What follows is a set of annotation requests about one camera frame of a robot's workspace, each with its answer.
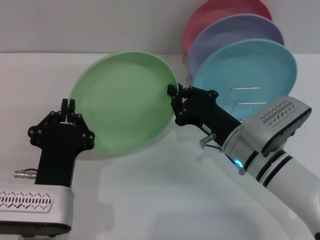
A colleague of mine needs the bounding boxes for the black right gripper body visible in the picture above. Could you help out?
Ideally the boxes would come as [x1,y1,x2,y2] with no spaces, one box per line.
[174,86,247,148]

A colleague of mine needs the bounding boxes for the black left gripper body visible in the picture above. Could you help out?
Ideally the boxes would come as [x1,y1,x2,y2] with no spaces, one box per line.
[27,116,95,187]

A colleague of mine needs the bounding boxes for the green plastic plate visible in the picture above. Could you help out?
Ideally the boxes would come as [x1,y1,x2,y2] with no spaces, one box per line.
[67,51,179,157]

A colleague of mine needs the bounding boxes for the teal plastic plate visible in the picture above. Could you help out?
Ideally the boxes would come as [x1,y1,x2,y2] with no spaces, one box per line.
[191,38,298,121]

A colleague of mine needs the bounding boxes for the purple plastic plate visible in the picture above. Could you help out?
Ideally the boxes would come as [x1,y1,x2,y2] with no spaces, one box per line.
[186,14,285,80]

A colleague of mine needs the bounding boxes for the pink plastic plate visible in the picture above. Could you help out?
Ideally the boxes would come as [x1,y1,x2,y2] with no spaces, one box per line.
[182,0,273,58]

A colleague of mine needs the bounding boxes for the right wrist cable with connector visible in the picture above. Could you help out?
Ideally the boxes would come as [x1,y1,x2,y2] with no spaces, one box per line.
[199,133,223,152]

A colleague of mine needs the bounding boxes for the wrist cable with connector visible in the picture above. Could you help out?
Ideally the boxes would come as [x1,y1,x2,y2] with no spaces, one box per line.
[199,133,223,152]
[13,169,38,179]

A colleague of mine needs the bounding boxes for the metal wire plate rack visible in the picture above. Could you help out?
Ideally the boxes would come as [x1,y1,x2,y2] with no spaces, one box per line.
[226,86,268,123]

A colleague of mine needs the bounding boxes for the left wrist cable with connector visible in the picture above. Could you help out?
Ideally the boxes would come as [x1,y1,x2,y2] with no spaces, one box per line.
[13,169,38,179]

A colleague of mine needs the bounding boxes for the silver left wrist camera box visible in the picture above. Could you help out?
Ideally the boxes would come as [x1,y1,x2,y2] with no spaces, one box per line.
[0,184,76,235]

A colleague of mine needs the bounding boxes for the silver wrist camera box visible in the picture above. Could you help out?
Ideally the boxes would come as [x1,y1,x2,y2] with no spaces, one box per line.
[241,94,313,157]
[0,184,76,235]

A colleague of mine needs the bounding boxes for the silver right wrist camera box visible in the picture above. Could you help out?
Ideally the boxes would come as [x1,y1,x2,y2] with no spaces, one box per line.
[241,94,313,157]

